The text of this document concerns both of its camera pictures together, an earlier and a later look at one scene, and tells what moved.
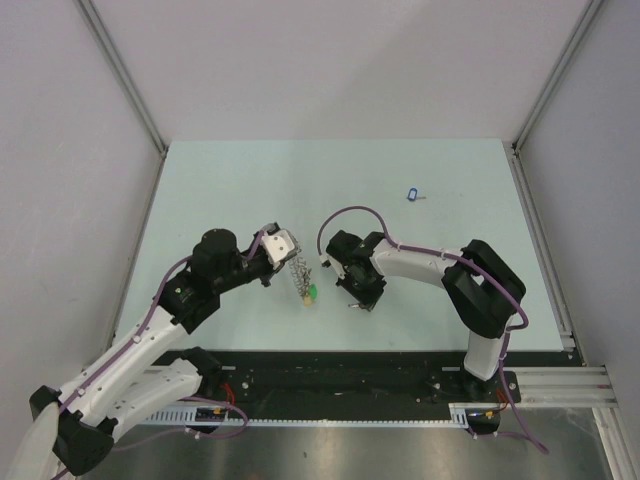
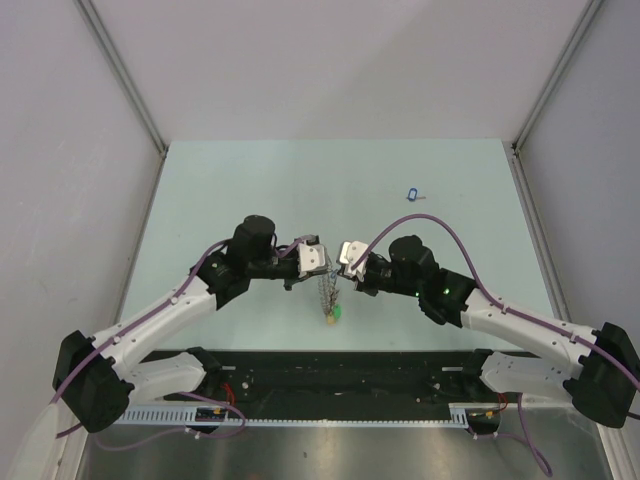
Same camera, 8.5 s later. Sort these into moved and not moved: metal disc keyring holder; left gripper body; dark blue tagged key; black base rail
Moved: left gripper body; metal disc keyring holder
Not moved: black base rail; dark blue tagged key
